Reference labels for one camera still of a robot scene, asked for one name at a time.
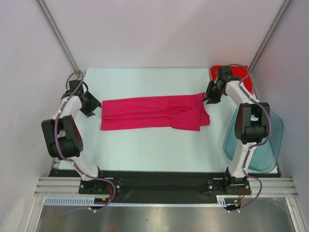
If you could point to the front aluminium frame rail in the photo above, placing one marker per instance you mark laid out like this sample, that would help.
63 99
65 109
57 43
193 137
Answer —
69 186

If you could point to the folded red t shirt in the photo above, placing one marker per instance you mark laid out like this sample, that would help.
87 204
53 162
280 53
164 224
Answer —
239 71

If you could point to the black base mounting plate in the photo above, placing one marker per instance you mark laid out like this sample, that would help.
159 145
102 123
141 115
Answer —
168 187

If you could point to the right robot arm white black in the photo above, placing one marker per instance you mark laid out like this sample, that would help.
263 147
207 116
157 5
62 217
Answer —
252 127

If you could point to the magenta pink t shirt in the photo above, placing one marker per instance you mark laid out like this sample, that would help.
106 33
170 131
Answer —
182 112

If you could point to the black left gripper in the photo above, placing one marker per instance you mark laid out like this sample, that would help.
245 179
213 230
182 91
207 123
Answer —
94 104

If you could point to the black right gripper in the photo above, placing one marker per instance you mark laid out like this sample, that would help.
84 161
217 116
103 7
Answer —
212 99

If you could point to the teal transparent plastic bin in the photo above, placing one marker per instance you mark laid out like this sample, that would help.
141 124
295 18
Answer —
265 157

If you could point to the aluminium frame post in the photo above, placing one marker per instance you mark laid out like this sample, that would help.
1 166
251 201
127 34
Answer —
57 33
270 32

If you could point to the right aluminium frame post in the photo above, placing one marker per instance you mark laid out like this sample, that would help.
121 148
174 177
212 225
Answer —
270 32

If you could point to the left aluminium frame post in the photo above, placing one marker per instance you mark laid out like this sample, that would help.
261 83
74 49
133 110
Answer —
57 33

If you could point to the grey slotted cable duct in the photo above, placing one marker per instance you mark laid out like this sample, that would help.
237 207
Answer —
99 202

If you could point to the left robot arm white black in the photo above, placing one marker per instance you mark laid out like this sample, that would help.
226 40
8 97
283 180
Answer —
64 141

